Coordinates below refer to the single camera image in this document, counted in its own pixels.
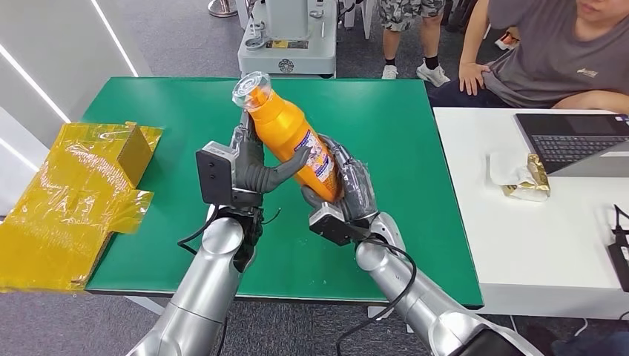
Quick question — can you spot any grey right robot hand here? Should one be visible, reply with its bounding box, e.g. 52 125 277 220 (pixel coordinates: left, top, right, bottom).
300 133 381 228

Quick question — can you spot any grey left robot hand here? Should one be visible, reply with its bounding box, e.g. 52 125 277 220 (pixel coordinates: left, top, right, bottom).
231 111 312 195

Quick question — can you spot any orange bottle with clear cap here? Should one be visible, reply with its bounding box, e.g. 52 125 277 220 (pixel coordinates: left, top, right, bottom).
231 70 341 203

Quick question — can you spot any green table mat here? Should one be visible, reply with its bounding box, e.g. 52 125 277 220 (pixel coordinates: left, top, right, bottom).
84 76 484 311

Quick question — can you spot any white tissue paper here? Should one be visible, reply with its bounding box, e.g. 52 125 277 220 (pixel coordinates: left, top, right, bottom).
487 150 534 187

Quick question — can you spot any person's hand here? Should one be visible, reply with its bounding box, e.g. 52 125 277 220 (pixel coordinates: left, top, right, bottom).
458 62 491 96

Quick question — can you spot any chrome stand base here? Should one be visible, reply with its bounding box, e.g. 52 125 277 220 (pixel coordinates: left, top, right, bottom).
207 0 239 19

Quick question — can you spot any gold foil wrapper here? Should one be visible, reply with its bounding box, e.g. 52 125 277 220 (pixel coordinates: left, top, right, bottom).
501 154 551 202

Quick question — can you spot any standing person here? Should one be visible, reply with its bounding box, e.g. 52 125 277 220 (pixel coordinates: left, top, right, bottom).
377 0 451 88

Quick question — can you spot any yellow taped cardboard box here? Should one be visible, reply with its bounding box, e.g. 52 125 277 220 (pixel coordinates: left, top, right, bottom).
0 120 164 294

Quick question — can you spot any red and white shoe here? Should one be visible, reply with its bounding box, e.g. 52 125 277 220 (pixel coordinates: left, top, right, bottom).
493 28 519 52

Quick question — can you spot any dark laptop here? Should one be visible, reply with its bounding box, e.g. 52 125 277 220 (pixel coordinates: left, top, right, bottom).
513 113 629 178

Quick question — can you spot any black power adapter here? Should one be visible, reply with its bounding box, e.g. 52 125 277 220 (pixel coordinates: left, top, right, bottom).
607 204 629 293

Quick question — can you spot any dark blue floor object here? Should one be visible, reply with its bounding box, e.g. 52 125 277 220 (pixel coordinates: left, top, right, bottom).
525 326 629 356

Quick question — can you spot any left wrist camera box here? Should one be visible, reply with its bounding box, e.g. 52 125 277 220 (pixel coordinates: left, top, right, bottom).
195 141 237 206

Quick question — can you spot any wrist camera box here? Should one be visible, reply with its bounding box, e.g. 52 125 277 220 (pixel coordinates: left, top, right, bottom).
308 201 375 248
195 141 237 206

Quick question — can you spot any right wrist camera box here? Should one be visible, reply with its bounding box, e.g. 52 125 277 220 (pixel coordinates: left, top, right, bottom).
308 201 375 248

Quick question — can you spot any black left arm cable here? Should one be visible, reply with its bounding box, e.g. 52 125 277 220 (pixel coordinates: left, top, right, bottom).
177 205 222 257

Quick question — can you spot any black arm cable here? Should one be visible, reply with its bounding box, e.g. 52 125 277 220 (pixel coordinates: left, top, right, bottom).
335 238 418 356
177 205 222 257

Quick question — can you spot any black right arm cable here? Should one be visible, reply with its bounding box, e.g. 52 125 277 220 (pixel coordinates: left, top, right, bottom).
335 238 418 356

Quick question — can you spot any white floor cable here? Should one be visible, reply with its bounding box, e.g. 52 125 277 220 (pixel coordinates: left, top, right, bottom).
509 315 590 356

